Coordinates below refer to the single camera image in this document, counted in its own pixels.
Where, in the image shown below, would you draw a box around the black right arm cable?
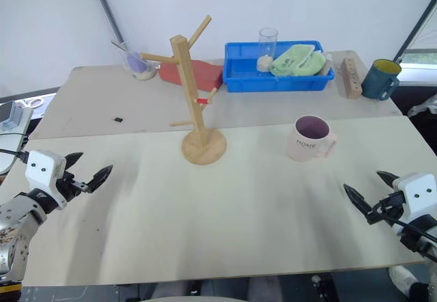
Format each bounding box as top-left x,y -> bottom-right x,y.
373,202 -> 437,245

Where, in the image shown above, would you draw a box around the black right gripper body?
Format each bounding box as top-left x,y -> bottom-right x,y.
366,192 -> 409,226

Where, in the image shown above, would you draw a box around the pink mug with HOME print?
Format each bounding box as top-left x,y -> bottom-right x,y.
285,115 -> 339,163

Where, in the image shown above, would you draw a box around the beige ball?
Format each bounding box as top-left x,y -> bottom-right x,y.
257,55 -> 274,72

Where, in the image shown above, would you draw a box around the grey metal tent pole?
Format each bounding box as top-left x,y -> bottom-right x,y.
87,0 -> 126,44

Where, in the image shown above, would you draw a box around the white side table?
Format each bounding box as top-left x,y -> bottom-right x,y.
0,108 -> 36,176

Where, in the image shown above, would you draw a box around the black tent pole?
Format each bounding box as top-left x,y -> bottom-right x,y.
392,0 -> 437,64

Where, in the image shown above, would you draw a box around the white rounded foot shape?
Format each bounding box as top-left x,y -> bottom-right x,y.
388,264 -> 428,297

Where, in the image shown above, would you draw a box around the tall clear glass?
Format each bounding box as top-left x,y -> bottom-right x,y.
256,27 -> 279,72

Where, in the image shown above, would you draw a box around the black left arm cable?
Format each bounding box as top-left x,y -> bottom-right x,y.
0,148 -> 29,163

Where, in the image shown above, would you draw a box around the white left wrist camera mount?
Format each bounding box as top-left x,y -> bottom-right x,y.
25,150 -> 68,210

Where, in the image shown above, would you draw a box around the white plastic bag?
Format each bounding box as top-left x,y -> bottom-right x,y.
407,94 -> 437,119

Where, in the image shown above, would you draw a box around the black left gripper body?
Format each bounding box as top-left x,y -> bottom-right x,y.
55,169 -> 89,203

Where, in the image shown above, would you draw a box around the wooden mug tree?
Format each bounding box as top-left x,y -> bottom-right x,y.
139,15 -> 228,166

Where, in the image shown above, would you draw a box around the blue plastic bin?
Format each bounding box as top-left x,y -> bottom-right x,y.
223,40 -> 336,93

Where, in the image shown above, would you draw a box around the dark blue mug yellow inside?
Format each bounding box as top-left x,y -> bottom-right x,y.
361,59 -> 403,102

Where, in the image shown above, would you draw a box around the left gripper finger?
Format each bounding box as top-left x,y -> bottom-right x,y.
64,152 -> 85,174
85,164 -> 114,194

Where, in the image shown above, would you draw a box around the white handled scissors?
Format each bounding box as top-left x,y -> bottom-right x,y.
14,97 -> 45,109

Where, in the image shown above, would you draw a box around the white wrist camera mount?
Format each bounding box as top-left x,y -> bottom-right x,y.
392,172 -> 437,227
25,150 -> 68,210

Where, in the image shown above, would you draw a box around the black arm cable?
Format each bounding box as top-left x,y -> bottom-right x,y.
0,148 -> 29,163
373,202 -> 437,245

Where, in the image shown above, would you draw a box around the wooden block with holes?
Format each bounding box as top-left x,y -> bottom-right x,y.
339,57 -> 363,100

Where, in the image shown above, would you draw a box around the clear measuring cup purple content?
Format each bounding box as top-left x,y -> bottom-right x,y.
119,49 -> 160,81

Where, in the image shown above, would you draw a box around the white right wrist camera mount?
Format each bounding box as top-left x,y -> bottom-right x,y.
392,172 -> 437,227

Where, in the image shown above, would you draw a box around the grey metal device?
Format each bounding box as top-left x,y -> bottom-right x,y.
0,100 -> 24,133

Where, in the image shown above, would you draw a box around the green cloth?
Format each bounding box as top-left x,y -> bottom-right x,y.
270,43 -> 327,77

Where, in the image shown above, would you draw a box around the red brick block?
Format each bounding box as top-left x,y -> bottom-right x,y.
158,59 -> 225,93

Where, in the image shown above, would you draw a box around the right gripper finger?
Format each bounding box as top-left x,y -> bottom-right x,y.
376,170 -> 398,191
343,183 -> 373,218

